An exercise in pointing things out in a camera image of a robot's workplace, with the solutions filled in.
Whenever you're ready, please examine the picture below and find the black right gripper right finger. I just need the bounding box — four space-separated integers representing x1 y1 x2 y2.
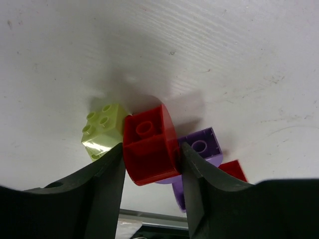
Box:
180 143 319 239

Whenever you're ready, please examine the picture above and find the purple arch lego brick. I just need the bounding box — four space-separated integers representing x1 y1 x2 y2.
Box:
154 127 224 212

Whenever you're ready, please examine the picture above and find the aluminium front rail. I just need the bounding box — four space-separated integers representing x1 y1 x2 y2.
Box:
119 209 188 230

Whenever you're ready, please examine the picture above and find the red flower round lego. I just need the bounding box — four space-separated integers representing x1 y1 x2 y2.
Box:
123 95 181 186

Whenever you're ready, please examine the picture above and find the red double round lego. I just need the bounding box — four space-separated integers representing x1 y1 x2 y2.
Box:
218 160 248 182

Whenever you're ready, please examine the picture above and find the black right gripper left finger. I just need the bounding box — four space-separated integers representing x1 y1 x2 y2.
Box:
0 143 126 239

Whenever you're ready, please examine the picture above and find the lime square lego brick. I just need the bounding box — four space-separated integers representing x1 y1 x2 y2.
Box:
81 104 129 162

